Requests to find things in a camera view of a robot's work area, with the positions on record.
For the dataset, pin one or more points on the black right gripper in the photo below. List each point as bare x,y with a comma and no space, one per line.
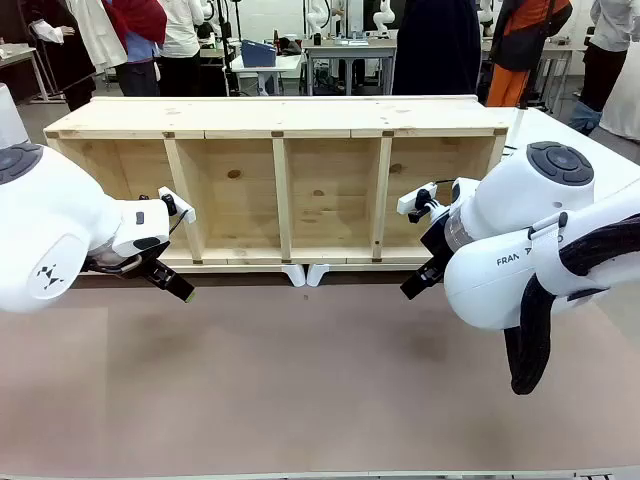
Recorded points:
440,245

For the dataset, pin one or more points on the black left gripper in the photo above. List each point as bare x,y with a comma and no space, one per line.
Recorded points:
145,262

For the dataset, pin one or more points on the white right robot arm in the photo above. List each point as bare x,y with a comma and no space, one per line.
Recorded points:
500,290

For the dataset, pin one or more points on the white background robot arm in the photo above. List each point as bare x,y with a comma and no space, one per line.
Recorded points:
320,17
384,17

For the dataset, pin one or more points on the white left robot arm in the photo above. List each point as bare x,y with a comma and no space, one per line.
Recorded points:
50,225

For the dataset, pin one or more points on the wooden riser with white legs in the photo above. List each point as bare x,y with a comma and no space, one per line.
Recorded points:
316,275
295,275

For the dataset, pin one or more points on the light wooden compartment shelf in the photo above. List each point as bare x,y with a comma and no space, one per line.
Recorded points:
240,115

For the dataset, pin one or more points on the white cylindrical air purifier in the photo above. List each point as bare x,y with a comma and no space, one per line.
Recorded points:
10,120

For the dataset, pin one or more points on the white background table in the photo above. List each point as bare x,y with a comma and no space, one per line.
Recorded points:
265,70

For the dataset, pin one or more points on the person in navy clothes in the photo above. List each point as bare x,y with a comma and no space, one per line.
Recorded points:
435,45

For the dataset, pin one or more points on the person in white shirt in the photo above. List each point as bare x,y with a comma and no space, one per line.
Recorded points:
180,45

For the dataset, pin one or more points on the person in red and blue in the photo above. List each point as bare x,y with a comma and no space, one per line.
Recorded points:
140,45

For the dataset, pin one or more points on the grey background table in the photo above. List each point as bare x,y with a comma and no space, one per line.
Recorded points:
350,47

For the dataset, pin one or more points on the blue plastic box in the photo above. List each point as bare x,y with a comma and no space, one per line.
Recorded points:
257,52

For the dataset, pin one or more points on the person in white coat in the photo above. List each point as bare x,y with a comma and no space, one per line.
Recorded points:
100,35

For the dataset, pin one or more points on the person's legs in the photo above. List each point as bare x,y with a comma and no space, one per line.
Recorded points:
55,50

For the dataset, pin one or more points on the person in orange and black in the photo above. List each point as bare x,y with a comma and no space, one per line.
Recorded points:
525,40

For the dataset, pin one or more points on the person in light grey shirt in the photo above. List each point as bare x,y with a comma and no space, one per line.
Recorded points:
612,45

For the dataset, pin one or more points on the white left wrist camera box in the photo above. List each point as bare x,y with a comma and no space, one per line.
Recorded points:
177,202

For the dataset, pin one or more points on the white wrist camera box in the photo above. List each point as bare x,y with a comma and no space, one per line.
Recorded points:
177,202
417,197

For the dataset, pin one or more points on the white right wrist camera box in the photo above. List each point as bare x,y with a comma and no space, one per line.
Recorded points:
417,197

